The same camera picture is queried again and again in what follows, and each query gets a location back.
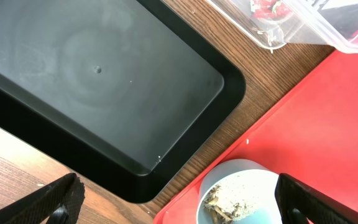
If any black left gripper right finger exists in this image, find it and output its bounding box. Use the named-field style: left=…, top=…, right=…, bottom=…
left=275, top=173, right=358, bottom=224

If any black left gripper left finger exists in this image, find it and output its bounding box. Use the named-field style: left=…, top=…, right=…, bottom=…
left=0, top=173, right=85, bottom=224

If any red snack wrapper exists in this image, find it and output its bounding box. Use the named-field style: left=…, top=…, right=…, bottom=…
left=250, top=0, right=291, bottom=19

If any small blue bowl with food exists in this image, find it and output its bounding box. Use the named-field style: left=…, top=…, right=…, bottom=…
left=196, top=159, right=282, bottom=224

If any red serving tray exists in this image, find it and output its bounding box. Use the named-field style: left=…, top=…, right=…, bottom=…
left=153, top=46, right=358, bottom=224

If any black plastic bin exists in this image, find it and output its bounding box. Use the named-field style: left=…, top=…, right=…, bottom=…
left=0, top=0, right=246, bottom=203

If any clear plastic bin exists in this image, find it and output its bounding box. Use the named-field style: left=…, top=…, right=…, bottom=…
left=208, top=0, right=358, bottom=54

